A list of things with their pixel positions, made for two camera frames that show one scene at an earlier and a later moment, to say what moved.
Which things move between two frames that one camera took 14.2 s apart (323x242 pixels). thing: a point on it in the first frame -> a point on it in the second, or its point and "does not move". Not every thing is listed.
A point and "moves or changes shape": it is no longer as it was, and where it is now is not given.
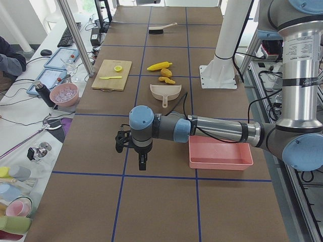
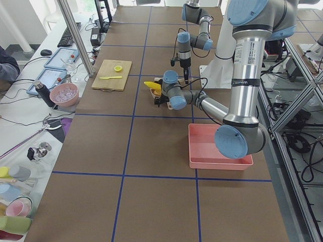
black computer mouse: x=46 y=52 does not move
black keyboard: x=66 y=40 does not move
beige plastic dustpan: x=165 y=92 moves or changes shape
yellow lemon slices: x=118 y=68 does not move
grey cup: x=21 y=173 does not move
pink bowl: x=64 y=94 does not move
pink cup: x=20 y=206 does not move
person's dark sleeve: x=6 y=49 -> x=9 y=68
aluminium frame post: x=76 y=39 does not move
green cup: x=18 y=225 does not move
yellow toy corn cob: x=161 y=65 -> x=153 y=85
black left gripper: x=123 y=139 -> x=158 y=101
